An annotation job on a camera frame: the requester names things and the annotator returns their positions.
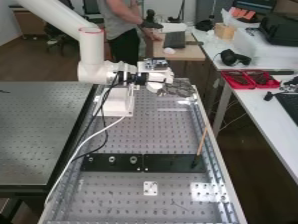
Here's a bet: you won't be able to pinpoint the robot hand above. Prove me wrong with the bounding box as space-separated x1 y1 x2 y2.
137 57 197 98

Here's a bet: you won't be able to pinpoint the wooden desk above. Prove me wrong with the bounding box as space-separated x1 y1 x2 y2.
143 30 209 82

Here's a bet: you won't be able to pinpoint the small white box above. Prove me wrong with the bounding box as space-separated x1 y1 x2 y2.
101 83 136 118

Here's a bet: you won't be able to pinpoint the black keyboard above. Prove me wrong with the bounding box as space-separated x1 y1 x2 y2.
274 92 298 127
161 30 188 50

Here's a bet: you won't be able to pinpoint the black headphones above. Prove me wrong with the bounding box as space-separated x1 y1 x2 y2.
220 48 253 67

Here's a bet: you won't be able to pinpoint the red tray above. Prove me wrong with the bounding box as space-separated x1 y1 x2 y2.
245 68 282 90
220 69 258 91

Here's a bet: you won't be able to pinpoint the person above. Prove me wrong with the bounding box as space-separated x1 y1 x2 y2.
96 0 165 68

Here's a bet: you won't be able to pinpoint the small cardboard box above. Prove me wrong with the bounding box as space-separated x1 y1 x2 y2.
213 22 237 41

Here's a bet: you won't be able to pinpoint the thin stick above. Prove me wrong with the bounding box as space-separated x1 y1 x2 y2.
190 123 210 170

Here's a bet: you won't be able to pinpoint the white plastic bag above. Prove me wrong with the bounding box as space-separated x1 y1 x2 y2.
232 30 269 55

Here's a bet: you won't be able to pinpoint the black mouse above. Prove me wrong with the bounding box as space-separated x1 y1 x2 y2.
262 90 277 102

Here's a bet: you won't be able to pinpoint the white desk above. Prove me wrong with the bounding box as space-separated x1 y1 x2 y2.
190 24 298 76
212 73 298 188

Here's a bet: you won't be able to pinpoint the black plate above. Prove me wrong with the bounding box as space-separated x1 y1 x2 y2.
80 152 208 174

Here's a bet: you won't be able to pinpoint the black bag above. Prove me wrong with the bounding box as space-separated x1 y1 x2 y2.
258 12 298 47

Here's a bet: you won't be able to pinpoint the small white square plate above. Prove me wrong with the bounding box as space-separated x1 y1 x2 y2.
141 180 160 197

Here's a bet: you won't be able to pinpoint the clear box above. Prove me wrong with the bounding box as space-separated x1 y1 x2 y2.
39 79 248 224

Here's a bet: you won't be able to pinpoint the black cable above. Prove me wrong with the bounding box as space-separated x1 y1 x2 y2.
71 71 124 163

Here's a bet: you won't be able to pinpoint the white cable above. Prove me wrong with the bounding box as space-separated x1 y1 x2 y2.
43 113 131 205

